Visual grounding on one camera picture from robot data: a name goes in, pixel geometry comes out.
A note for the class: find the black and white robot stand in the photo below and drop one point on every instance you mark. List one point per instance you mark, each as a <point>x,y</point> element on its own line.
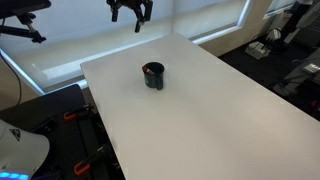
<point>295,20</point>

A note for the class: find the dark green mug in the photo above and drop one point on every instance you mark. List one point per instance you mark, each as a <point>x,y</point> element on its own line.
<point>153,81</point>

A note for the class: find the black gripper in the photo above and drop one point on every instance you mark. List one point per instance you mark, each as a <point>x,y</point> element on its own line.
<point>130,2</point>

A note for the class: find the white floor device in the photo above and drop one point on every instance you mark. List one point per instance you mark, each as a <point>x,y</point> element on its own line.
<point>256,49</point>

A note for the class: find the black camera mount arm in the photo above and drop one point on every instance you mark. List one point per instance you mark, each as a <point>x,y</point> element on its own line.
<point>20,6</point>

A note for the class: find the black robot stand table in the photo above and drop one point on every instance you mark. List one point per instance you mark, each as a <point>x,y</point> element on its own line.
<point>43,106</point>

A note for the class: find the grey chair base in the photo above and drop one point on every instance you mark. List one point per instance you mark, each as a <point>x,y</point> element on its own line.
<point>301,71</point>

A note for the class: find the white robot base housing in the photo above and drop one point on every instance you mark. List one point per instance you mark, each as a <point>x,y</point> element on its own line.
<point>20,150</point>

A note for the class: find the orange black bar clamp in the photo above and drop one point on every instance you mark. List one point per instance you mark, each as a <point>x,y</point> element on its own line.
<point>90,160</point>
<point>77,113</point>

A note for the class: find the red marker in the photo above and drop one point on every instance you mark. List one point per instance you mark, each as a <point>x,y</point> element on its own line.
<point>146,70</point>

